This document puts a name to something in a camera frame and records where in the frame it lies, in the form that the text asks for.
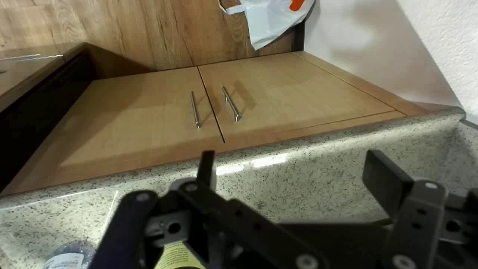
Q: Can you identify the wooden lower cabinet door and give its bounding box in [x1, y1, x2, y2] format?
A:
[197, 51, 406, 152]
[3, 66, 227, 197]

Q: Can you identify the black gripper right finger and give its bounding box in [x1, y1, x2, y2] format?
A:
[362, 148, 478, 269]

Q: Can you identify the metal bar cabinet handle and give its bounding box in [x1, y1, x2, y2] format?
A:
[190, 89, 203, 130]
[221, 83, 244, 124]

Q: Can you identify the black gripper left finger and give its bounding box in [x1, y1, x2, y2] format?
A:
[88, 148, 330, 269]

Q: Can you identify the white plastic bag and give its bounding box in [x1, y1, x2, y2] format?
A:
[217, 0, 318, 52]

